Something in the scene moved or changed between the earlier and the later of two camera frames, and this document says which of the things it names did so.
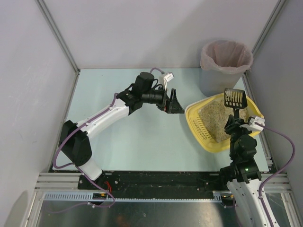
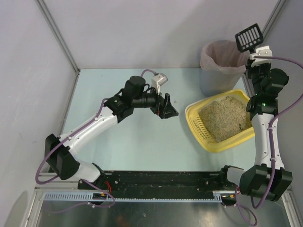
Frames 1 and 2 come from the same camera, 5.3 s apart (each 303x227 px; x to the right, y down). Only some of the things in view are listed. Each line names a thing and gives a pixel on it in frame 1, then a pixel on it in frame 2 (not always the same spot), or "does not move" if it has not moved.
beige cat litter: [215, 115] does not move
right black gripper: [234, 122] → [256, 68]
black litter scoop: [235, 99] → [247, 40]
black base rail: [155, 181] does not move
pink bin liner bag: [226, 57] does not move
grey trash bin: [214, 84] does not move
